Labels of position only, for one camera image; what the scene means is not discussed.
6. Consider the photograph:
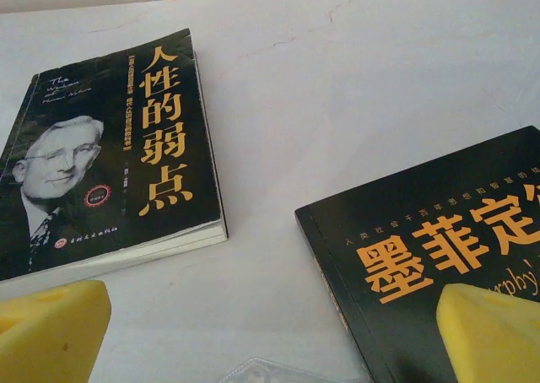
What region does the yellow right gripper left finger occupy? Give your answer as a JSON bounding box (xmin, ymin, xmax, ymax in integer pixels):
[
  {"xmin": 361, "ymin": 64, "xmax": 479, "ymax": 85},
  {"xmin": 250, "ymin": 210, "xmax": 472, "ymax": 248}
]
[{"xmin": 0, "ymin": 279, "xmax": 113, "ymax": 383}]

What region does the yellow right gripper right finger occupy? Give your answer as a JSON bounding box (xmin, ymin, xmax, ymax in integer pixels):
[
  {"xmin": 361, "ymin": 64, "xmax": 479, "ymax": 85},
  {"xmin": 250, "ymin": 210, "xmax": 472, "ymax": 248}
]
[{"xmin": 436, "ymin": 283, "xmax": 540, "ymax": 383}]

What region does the black book with orange title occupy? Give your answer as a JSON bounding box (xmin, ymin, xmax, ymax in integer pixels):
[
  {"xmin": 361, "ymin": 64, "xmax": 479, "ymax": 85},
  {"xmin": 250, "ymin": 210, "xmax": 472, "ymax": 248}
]
[{"xmin": 294, "ymin": 125, "xmax": 540, "ymax": 383}]

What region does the black book with portrait cover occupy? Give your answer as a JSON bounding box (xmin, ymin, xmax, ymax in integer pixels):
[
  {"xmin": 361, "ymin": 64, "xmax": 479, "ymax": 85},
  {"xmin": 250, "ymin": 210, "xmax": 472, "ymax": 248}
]
[{"xmin": 0, "ymin": 28, "xmax": 230, "ymax": 283}]

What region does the clear plastic bag with clips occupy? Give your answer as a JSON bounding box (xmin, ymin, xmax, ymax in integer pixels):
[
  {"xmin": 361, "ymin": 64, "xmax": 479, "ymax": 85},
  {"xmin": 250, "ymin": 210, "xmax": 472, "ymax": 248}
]
[{"xmin": 217, "ymin": 357, "xmax": 364, "ymax": 383}]

